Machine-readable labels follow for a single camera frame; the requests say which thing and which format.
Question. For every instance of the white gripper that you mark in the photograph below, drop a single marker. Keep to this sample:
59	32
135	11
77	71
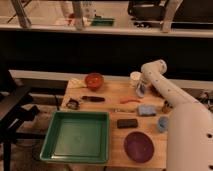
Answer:
136	80

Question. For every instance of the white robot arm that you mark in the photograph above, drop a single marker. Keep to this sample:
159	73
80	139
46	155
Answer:
190	128

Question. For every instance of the blue plastic cup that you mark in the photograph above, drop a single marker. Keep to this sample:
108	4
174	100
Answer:
162	124

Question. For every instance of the orange carrot toy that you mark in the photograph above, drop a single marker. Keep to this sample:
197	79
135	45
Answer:
128	100

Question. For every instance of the small silver utensil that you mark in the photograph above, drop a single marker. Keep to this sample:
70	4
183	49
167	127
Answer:
123	110

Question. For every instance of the black rectangular block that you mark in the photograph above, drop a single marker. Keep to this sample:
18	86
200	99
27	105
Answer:
127	123

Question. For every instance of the orange bowl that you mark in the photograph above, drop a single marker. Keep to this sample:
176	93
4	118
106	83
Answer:
94	81

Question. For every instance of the purple plate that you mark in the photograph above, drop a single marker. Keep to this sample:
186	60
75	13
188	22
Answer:
139	147

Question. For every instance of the small black metal object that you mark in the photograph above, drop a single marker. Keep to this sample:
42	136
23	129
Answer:
73	104

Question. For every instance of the green box in background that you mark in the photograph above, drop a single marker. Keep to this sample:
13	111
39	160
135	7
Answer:
102	22

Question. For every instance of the green plastic tray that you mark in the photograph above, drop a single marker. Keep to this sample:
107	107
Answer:
77	137

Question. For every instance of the black stand left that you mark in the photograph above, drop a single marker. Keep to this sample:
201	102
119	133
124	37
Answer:
13	115

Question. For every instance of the dark handled knife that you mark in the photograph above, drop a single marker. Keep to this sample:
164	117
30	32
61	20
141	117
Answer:
93	98

